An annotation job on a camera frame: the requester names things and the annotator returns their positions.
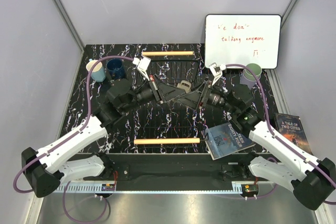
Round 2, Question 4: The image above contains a taupe ceramic mug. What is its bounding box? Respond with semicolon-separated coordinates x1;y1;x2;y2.
177;80;192;93

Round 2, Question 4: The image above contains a dark blue ceramic cup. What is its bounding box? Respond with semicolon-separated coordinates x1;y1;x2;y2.
107;59;126;80

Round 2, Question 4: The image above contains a black wire dish rack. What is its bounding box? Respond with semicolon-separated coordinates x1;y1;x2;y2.
133;57;203;147

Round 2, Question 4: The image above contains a sage green plastic cup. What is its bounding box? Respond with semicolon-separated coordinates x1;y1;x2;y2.
243;63;263;81

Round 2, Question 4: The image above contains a far wooden rack handle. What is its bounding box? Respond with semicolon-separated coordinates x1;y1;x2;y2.
141;51;194;56

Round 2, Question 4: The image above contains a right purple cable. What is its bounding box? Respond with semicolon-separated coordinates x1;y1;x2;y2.
225;63;336;205

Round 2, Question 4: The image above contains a white slotted cable duct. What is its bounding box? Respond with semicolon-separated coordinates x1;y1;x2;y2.
55;181;243;194

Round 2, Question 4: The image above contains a light blue faceted cup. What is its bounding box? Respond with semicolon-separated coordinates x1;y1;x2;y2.
86;59;106;82

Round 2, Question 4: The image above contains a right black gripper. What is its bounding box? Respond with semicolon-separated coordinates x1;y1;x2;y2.
175;78;239;115

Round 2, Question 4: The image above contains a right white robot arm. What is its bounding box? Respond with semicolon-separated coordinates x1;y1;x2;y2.
174;81;335;210

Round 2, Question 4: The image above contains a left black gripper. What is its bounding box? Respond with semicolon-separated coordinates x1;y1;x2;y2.
122;72;185;112

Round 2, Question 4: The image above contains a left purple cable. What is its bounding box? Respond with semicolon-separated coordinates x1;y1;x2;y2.
13;56;136;222

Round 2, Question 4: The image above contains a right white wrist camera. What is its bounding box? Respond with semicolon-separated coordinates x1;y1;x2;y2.
209;63;226;86

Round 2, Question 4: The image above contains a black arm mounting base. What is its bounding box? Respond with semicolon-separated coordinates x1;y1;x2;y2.
62;153;271;192

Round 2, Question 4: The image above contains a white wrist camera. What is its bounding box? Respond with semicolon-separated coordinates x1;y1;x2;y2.
209;63;226;86
132;56;151;81

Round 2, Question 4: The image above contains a Nineteen Eighty-Four book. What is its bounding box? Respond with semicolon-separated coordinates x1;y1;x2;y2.
205;123;256;160

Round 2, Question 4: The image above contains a white dry-erase board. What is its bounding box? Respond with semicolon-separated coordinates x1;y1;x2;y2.
204;14;282;69

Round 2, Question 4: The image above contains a lavender plastic cup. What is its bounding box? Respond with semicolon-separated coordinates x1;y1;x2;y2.
239;72;257;89

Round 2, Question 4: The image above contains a Tale of Two Cities book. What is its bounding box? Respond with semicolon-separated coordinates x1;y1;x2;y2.
274;113;312;154

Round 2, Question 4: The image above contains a near wooden rack handle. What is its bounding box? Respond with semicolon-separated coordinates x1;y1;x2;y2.
134;138;201;145

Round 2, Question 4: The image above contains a purple cable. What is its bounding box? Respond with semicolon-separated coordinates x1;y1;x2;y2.
13;56;136;222
225;63;336;205

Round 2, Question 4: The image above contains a wooden rack handle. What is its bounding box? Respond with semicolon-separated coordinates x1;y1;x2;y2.
141;51;194;56
134;138;201;145

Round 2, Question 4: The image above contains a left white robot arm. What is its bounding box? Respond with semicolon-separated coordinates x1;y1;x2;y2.
21;74;191;198

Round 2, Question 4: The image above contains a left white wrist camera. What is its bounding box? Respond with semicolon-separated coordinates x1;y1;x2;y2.
132;56;151;81

